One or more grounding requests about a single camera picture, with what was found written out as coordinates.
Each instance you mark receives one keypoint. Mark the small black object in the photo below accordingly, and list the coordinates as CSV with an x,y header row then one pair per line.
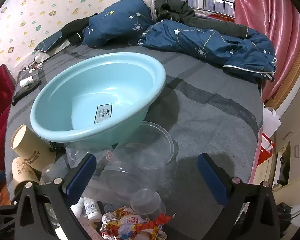
x,y
56,148

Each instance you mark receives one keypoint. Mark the black garment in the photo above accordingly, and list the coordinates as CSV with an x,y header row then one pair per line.
x,y
72,30

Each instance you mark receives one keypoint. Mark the clear dome lid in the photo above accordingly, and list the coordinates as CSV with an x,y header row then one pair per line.
x,y
52,172

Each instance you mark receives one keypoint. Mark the black glove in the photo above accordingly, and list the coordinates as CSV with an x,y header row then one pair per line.
x,y
25,93

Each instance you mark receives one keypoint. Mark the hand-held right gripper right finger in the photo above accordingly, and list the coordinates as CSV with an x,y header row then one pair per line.
x,y
212,177

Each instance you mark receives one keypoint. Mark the small white bottle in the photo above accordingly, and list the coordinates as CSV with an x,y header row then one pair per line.
x,y
78,206
93,208

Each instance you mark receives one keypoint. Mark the black jacket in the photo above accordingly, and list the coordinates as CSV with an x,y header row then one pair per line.
x,y
180,12

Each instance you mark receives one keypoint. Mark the white shopping bag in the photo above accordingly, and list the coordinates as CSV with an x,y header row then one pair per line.
x,y
271,125

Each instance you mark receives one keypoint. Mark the tan paper cup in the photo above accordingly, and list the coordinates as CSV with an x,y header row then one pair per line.
x,y
22,172
32,145

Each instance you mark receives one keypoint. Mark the clear round plastic lid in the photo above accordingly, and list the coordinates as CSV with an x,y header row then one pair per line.
x,y
166,142

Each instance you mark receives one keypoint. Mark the red tufted headboard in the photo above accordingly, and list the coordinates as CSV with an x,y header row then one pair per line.
x,y
0,92

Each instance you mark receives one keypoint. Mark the beige wooden wardrobe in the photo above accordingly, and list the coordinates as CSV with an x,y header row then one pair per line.
x,y
295,120

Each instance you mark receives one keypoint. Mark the colourful wrapper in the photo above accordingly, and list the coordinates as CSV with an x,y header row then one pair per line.
x,y
130,225

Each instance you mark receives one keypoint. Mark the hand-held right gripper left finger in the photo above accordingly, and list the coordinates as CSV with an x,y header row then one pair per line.
x,y
81,177

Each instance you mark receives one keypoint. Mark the white paper cup green print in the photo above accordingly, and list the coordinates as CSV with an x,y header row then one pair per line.
x,y
27,82

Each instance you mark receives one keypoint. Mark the grey cloth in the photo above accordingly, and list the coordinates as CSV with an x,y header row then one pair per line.
x,y
148,3

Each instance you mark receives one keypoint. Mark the red patterned cloth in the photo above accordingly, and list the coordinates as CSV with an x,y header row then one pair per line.
x,y
222,17

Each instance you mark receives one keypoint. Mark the blue star print quilt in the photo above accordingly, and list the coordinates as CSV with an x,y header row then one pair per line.
x,y
202,40

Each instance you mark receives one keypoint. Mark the red bag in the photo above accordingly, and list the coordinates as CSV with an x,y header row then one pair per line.
x,y
265,147

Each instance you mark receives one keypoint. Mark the small clear plastic cup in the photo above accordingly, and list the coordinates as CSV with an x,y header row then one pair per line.
x,y
145,200

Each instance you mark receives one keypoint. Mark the grey plaid bed sheet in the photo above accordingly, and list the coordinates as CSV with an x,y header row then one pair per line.
x,y
215,120

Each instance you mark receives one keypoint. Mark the light blue plastic basin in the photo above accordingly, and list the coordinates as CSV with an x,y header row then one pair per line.
x,y
65,105

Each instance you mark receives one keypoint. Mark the dark blue pillow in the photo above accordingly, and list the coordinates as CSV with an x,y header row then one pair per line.
x,y
50,42

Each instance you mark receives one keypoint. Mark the pink curtain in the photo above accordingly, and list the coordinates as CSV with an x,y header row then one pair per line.
x,y
262,30

